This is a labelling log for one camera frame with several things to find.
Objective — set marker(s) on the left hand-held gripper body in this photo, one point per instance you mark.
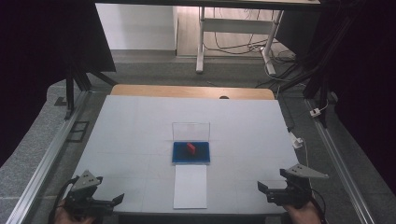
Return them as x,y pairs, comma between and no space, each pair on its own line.
82,182

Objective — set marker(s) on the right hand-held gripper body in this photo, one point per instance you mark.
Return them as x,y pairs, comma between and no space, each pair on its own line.
295,189

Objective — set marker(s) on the blue ink pad box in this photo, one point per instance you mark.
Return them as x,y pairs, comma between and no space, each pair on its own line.
190,152

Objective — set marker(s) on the red stamp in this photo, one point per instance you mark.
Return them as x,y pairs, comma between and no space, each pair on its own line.
190,148

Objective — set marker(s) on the person's right hand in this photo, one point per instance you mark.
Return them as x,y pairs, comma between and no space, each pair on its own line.
300,216

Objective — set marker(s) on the person's left hand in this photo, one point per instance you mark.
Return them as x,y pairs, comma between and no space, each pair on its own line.
63,217

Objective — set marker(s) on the white power adapter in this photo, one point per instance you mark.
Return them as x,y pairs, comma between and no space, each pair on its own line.
297,142

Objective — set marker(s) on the white paper sheet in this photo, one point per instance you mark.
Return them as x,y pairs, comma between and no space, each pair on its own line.
190,186

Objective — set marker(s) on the small white plug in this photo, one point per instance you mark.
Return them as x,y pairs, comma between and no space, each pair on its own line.
315,112

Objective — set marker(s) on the white table cover sheet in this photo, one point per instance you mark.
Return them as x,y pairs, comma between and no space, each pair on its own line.
140,124

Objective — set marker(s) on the black metal stand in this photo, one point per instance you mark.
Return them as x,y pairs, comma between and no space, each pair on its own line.
71,90
317,81

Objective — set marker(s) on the black curtain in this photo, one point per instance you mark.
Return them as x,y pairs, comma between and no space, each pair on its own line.
37,62
367,77

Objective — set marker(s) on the aluminium floor rail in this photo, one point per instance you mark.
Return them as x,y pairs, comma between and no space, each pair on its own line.
339,161
46,158

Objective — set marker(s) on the white desk frame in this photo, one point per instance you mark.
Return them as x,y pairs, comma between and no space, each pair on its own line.
233,25

